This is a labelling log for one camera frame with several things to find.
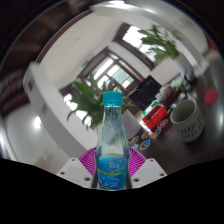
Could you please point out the glowing wall lamp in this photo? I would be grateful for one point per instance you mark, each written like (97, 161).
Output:
(37, 122)

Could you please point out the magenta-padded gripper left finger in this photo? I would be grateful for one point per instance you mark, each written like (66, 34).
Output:
(71, 170)

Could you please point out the black chair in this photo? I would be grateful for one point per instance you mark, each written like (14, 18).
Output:
(145, 92)

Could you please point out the purple round sticker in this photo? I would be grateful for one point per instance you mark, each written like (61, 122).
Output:
(163, 123)

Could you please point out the green exit sign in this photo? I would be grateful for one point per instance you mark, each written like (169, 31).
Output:
(85, 62)

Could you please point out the red plastic box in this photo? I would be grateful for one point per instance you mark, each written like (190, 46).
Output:
(154, 117)

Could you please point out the clear blue-capped water bottle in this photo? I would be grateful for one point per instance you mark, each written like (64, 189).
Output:
(112, 156)

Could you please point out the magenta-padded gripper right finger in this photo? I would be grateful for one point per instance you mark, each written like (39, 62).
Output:
(150, 170)

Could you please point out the dark wooden double door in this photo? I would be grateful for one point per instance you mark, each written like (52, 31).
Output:
(113, 71)

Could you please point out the round colourful sticker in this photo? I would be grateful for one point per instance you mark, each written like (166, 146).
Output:
(134, 140)
(145, 135)
(145, 144)
(155, 134)

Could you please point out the flat round red coaster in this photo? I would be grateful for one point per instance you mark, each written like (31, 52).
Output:
(210, 96)

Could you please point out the potted plant in white pot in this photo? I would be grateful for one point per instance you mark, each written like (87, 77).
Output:
(90, 103)
(163, 41)

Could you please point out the wooden tray with white items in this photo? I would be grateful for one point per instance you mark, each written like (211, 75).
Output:
(168, 95)

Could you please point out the dark-framed window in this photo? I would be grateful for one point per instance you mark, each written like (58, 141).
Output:
(133, 36)

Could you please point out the white patterned cup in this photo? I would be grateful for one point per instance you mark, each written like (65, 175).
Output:
(188, 123)

